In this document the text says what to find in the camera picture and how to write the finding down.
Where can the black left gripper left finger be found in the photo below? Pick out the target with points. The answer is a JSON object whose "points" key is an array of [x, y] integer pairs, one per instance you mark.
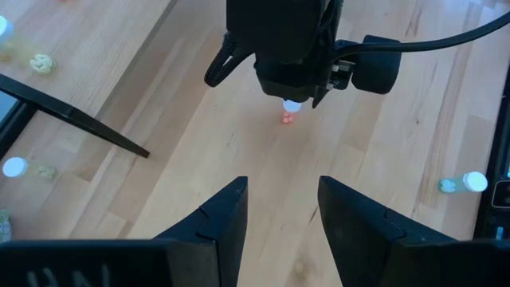
{"points": [[119, 265]]}

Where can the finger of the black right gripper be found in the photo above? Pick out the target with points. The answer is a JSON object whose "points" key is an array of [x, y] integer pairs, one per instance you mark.
{"points": [[320, 97]]}

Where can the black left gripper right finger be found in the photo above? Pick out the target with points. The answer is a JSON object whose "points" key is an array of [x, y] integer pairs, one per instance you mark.
{"points": [[398, 265]]}

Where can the small teal pill bottle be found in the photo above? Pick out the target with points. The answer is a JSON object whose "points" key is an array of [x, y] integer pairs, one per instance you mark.
{"points": [[474, 181]]}

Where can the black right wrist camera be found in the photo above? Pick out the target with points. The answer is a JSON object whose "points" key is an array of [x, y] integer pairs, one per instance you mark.
{"points": [[376, 65]]}

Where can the black aluminium table frame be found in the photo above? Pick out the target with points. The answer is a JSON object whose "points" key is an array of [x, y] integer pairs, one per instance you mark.
{"points": [[484, 227]]}

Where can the black table-level camera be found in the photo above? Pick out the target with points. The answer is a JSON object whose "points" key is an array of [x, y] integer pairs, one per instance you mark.
{"points": [[503, 194]]}

